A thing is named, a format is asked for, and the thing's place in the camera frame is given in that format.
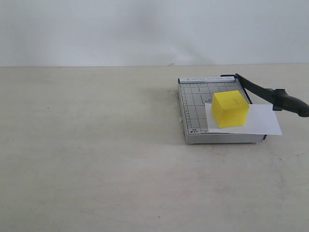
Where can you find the yellow foam cube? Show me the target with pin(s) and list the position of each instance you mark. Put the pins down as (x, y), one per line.
(229, 109)

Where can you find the white paper sheet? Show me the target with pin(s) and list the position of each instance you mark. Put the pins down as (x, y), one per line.
(261, 120)

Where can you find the black cutter blade arm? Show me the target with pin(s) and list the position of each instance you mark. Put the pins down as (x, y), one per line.
(277, 97)

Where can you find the grey metal paper cutter base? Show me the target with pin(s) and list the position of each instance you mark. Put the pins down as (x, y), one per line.
(193, 94)

